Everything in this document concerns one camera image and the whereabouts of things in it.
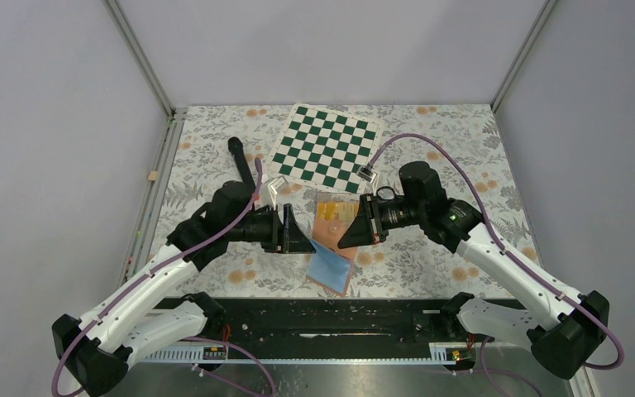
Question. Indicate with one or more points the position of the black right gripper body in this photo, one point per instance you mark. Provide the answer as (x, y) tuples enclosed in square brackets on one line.
[(393, 214)]

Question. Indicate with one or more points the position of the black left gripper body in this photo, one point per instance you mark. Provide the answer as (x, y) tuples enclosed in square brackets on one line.
[(264, 228)]

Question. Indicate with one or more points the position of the tan leather card holder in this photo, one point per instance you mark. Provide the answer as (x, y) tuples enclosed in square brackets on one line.
[(330, 267)]

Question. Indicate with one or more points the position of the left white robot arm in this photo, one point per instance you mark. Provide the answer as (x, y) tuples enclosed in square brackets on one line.
[(99, 347)]

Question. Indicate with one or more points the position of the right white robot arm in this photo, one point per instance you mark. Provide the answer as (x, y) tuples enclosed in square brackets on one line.
[(558, 324)]

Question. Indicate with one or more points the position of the clear acrylic card box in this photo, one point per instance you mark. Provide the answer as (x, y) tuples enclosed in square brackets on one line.
[(335, 197)]

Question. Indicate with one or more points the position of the yellow credit cards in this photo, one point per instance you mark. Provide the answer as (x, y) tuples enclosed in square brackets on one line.
[(337, 211)]

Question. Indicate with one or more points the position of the black marker orange cap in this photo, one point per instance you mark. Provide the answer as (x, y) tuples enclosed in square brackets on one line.
[(236, 149)]

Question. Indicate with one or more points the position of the green white checkerboard mat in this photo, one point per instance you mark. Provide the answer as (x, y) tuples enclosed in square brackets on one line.
[(324, 149)]

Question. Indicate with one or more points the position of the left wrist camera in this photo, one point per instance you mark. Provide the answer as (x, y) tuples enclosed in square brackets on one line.
[(271, 190)]

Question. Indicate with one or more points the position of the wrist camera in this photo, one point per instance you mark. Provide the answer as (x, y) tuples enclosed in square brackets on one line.
[(367, 174), (271, 190)]

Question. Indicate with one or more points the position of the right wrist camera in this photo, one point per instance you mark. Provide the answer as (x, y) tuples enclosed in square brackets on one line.
[(367, 174)]

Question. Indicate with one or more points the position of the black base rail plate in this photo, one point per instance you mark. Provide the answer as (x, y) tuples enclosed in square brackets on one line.
[(336, 329)]

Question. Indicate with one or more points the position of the aluminium frame post right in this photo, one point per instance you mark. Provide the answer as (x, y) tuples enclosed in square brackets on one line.
[(523, 52)]

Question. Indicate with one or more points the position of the aluminium frame post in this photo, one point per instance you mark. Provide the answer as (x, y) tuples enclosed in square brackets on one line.
[(138, 54), (523, 52)]

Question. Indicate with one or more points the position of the aluminium frame post left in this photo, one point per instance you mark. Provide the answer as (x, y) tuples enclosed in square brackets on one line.
[(138, 54)]

